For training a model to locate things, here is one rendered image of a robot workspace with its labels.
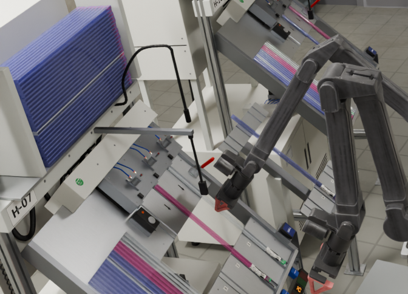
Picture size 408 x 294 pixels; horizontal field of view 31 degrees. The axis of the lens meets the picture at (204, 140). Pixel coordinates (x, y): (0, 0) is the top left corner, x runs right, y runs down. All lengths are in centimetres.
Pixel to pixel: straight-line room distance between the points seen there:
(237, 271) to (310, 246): 141
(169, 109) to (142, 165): 309
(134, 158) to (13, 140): 47
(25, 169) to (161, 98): 362
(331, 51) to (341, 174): 46
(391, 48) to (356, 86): 409
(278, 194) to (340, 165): 111
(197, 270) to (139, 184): 62
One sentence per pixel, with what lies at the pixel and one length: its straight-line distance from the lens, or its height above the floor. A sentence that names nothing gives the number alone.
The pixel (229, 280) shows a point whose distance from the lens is 238.
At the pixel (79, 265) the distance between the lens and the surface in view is 212.
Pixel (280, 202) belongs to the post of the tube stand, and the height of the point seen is 71.
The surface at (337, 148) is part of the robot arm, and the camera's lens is 176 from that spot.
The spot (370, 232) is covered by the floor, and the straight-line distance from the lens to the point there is 383.
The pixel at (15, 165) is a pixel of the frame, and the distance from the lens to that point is 207.
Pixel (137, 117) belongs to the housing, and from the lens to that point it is 242.
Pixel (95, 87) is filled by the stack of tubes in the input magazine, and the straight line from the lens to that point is 226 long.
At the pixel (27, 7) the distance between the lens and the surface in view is 233.
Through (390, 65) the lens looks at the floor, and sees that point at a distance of 547.
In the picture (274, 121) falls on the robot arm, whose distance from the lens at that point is 224.
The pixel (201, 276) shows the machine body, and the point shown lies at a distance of 275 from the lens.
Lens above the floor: 234
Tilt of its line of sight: 29 degrees down
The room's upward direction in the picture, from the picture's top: 13 degrees counter-clockwise
